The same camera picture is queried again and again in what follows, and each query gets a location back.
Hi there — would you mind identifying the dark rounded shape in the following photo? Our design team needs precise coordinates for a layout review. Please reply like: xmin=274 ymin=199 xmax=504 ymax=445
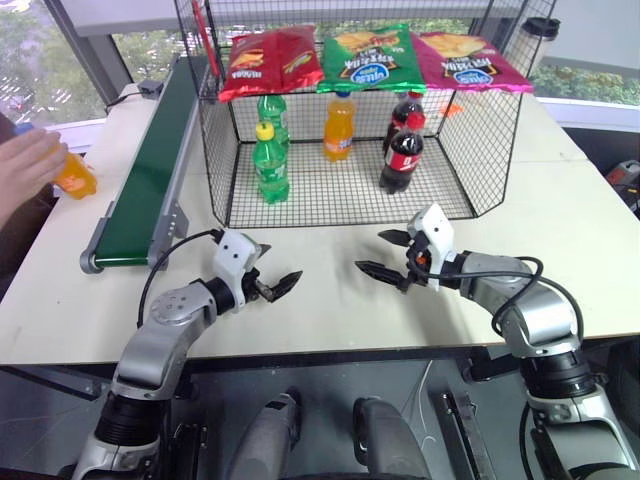
xmin=351 ymin=395 xmax=442 ymax=480

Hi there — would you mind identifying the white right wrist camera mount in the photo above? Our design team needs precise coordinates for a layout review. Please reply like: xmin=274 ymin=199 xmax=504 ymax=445
xmin=406 ymin=203 xmax=459 ymax=294

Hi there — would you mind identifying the thin black power cable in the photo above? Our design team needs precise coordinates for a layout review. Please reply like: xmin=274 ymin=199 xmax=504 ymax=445
xmin=104 ymin=88 xmax=142 ymax=110

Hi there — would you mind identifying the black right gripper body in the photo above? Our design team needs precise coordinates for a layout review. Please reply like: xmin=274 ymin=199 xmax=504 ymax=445
xmin=399 ymin=235 xmax=432 ymax=292

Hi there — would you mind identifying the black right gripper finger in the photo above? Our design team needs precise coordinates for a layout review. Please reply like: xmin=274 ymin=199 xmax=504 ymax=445
xmin=377 ymin=228 xmax=414 ymax=247
xmin=354 ymin=259 xmax=409 ymax=294

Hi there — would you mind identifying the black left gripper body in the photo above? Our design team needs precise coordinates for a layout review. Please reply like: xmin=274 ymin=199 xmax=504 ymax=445
xmin=242 ymin=266 xmax=270 ymax=305

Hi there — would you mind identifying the orange soda bottle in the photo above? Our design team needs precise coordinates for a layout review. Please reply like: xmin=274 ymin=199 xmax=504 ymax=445
xmin=14 ymin=123 xmax=99 ymax=201
xmin=322 ymin=90 xmax=358 ymax=164

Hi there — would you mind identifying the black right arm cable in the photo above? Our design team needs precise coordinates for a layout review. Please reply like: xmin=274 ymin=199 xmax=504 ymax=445
xmin=491 ymin=255 xmax=586 ymax=351

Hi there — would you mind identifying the green soda bottle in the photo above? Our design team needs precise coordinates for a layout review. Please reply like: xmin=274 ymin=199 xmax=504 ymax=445
xmin=252 ymin=121 xmax=292 ymax=205
xmin=256 ymin=93 xmax=292 ymax=147

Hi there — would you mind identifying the cola bottle red cap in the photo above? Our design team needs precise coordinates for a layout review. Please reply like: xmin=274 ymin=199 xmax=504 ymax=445
xmin=382 ymin=90 xmax=427 ymax=156
xmin=378 ymin=112 xmax=427 ymax=196

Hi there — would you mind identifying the green conveyor belt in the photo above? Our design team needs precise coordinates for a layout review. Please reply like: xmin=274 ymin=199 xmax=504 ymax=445
xmin=79 ymin=53 xmax=211 ymax=275

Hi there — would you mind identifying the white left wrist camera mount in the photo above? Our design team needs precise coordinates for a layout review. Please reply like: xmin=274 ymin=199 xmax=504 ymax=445
xmin=213 ymin=228 xmax=262 ymax=312

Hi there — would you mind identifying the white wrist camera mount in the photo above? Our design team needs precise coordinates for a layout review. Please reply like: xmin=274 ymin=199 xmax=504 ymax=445
xmin=213 ymin=228 xmax=262 ymax=312
xmin=406 ymin=203 xmax=459 ymax=294

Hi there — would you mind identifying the person's bare hand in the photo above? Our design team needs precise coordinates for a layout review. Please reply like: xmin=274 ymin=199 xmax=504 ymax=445
xmin=0 ymin=128 xmax=69 ymax=189

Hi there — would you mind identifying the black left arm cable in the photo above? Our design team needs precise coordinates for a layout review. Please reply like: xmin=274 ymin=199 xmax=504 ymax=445
xmin=137 ymin=228 xmax=224 ymax=329

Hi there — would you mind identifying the white cup black lid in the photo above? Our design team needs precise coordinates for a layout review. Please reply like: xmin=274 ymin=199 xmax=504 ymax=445
xmin=509 ymin=16 xmax=562 ymax=77

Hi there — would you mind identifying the green chips bag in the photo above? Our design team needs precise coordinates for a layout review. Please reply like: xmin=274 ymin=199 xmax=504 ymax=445
xmin=317 ymin=23 xmax=429 ymax=95

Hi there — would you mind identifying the pink chips bag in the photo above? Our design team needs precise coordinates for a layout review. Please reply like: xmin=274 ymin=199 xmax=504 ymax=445
xmin=410 ymin=30 xmax=535 ymax=95

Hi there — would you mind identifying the black and red tool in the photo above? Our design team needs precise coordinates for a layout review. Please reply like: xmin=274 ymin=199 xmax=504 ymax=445
xmin=606 ymin=159 xmax=640 ymax=220

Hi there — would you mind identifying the red chips bag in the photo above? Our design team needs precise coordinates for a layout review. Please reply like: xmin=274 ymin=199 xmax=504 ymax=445
xmin=218 ymin=25 xmax=325 ymax=104

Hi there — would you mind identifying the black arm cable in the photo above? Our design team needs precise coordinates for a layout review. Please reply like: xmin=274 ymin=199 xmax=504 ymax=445
xmin=137 ymin=228 xmax=224 ymax=329
xmin=491 ymin=255 xmax=586 ymax=351

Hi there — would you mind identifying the black wire mesh shelf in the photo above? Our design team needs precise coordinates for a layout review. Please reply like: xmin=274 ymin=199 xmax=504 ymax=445
xmin=174 ymin=0 xmax=559 ymax=230

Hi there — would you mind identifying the grey rounded shape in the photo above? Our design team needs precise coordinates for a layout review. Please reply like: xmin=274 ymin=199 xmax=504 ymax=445
xmin=227 ymin=389 xmax=304 ymax=480

